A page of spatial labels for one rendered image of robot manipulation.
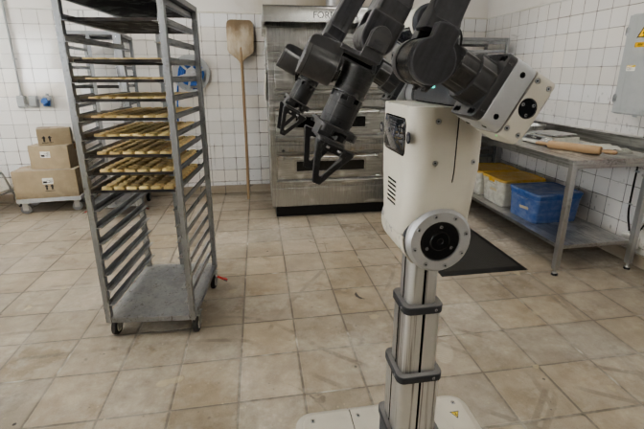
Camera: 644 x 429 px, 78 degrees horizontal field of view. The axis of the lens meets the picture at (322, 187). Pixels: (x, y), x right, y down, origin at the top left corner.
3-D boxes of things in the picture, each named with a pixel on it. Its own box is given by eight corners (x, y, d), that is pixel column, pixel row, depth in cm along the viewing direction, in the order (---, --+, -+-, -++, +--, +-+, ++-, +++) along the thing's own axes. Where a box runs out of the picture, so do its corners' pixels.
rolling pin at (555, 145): (533, 146, 316) (534, 139, 314) (536, 146, 320) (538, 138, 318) (615, 158, 273) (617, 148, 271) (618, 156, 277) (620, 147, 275)
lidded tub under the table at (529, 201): (503, 210, 364) (507, 183, 357) (548, 207, 373) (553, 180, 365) (532, 225, 328) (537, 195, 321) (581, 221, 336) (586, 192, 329)
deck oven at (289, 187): (270, 226, 389) (262, 3, 333) (267, 191, 503) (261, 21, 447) (422, 217, 412) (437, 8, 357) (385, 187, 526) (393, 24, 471)
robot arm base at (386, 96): (394, 102, 111) (416, 64, 109) (370, 88, 109) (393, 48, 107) (384, 101, 119) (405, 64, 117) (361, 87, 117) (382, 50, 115)
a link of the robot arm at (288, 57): (336, 46, 104) (331, 49, 112) (298, 22, 101) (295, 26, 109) (314, 87, 106) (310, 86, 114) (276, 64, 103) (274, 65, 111)
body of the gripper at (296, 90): (286, 102, 105) (299, 77, 104) (282, 99, 115) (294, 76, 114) (307, 114, 107) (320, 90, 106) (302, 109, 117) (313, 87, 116)
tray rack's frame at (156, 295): (198, 332, 223) (164, -17, 174) (105, 336, 220) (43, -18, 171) (220, 277, 284) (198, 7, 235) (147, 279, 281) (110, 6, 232)
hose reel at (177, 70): (216, 149, 482) (209, 55, 452) (215, 152, 466) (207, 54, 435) (180, 150, 476) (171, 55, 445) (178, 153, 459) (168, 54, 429)
